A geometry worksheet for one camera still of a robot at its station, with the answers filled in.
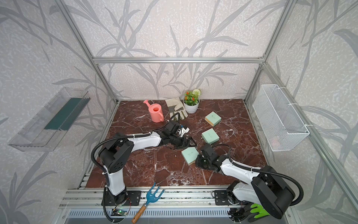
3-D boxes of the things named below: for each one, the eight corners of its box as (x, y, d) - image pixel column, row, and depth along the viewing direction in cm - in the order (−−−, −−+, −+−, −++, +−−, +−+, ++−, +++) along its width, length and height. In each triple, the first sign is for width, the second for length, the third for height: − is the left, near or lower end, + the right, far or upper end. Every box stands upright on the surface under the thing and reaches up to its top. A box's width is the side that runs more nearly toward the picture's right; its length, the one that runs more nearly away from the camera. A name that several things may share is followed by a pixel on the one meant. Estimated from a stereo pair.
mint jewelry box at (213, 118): (213, 127, 106) (213, 124, 103) (204, 119, 111) (204, 116, 108) (221, 120, 110) (222, 117, 107) (212, 113, 115) (213, 110, 112)
